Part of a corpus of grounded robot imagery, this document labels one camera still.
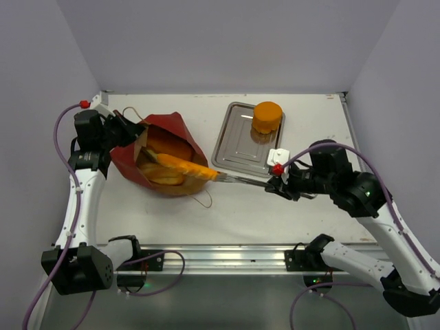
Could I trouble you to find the stainless steel tray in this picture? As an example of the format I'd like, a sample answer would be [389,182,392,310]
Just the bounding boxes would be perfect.
[211,102,285,178]

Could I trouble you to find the orange twisted bread stick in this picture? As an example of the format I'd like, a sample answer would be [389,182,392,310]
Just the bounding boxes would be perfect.
[155,153,220,181]

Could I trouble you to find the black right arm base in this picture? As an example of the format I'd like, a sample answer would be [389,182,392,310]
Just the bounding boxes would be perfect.
[284,243,340,294]

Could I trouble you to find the golden oval bread roll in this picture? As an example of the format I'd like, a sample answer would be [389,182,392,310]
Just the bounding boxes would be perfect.
[139,162,185,186]

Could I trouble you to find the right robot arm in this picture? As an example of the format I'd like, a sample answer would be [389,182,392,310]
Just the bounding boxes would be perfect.
[265,140,439,318]

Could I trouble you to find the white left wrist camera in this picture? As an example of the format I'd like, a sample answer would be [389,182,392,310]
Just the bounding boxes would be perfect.
[79,91,113,117]

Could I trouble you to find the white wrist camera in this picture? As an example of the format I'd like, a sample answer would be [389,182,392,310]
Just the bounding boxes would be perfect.
[266,148,290,181]
[79,91,113,117]

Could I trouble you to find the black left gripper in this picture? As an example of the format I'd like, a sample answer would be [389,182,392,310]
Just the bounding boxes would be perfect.
[98,109,145,150]

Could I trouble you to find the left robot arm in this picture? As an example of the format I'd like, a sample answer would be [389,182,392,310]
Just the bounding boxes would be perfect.
[41,109,145,296]

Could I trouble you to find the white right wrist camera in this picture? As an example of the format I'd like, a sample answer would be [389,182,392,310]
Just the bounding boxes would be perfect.
[266,148,290,181]

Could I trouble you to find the orange loaf bread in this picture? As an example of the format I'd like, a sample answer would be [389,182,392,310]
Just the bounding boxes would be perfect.
[146,126,193,161]

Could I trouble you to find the aluminium front rail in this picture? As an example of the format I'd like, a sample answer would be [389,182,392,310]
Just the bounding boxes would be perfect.
[113,245,293,274]

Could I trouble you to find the metal serving tongs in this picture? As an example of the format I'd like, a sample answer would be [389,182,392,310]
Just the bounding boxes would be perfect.
[213,172,318,201]

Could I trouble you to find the red paper bag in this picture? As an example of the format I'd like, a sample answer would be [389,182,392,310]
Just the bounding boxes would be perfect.
[111,107,214,199]

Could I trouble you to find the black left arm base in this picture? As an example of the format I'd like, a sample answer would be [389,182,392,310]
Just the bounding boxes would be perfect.
[116,255,164,293]

